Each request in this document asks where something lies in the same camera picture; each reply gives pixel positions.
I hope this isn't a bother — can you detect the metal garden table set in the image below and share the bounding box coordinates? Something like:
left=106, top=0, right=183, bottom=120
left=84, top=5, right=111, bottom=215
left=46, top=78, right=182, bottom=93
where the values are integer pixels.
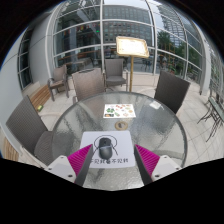
left=197, top=87, right=224, bottom=143

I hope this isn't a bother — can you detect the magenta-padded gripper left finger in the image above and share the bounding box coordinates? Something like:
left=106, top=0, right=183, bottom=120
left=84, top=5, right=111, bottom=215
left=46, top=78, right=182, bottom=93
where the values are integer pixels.
left=44, top=143, right=94, bottom=187

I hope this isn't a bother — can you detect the dark grey wicker chair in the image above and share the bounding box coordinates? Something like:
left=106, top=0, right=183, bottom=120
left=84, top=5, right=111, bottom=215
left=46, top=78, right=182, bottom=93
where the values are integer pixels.
left=5, top=95, right=56, bottom=166

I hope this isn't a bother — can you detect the dark brown wicker chair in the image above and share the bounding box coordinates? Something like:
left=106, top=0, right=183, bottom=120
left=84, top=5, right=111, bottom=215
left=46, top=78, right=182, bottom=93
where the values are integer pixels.
left=153, top=70, right=192, bottom=115

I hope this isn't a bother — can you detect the black computer mouse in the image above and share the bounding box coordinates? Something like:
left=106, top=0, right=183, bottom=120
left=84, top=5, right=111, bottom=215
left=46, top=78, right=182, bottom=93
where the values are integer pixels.
left=98, top=136, right=113, bottom=160

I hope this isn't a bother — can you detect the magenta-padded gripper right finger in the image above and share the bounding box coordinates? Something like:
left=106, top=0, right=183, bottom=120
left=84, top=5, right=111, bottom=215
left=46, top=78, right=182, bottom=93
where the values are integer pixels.
left=134, top=143, right=183, bottom=186

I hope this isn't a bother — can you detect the wooden slatted bench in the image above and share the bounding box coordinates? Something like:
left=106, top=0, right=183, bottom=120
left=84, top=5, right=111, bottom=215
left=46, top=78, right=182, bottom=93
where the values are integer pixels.
left=28, top=83, right=52, bottom=113
left=1, top=136, right=21, bottom=163

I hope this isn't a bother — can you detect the white printed mouse pad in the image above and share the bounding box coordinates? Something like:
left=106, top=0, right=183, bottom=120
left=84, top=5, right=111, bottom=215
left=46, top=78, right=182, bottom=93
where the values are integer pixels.
left=79, top=130, right=137, bottom=169

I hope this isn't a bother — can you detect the grey-brown wicker chair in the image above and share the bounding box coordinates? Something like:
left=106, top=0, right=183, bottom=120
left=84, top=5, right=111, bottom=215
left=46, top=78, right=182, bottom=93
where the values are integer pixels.
left=47, top=64, right=70, bottom=102
left=71, top=68, right=108, bottom=103
left=103, top=58, right=129, bottom=92

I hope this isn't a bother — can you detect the laminated picture menu card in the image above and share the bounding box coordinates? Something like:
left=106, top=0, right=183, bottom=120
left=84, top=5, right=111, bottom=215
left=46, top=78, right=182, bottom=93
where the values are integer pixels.
left=102, top=103, right=137, bottom=119

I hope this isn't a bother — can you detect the brown round ring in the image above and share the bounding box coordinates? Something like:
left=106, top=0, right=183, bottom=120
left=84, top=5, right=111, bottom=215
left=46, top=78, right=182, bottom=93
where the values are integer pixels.
left=114, top=120, right=129, bottom=131

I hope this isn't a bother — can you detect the gold menu lectern stand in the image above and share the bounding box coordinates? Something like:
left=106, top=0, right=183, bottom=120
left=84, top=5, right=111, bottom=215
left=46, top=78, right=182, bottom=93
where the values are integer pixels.
left=115, top=35, right=150, bottom=93

